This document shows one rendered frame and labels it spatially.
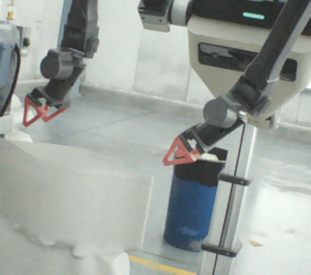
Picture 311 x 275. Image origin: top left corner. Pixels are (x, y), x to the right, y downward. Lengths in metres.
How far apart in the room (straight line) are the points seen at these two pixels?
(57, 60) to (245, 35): 0.58
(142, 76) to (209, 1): 8.23
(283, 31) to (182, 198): 2.50
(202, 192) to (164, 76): 6.31
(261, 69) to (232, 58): 0.42
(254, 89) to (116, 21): 8.85
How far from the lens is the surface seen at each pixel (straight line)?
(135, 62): 9.80
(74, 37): 1.29
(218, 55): 1.57
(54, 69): 1.23
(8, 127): 1.61
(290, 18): 1.09
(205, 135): 1.21
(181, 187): 3.49
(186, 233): 3.55
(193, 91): 9.48
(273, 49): 1.12
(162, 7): 1.59
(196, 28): 1.56
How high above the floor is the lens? 1.36
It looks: 9 degrees down
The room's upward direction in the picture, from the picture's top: 9 degrees clockwise
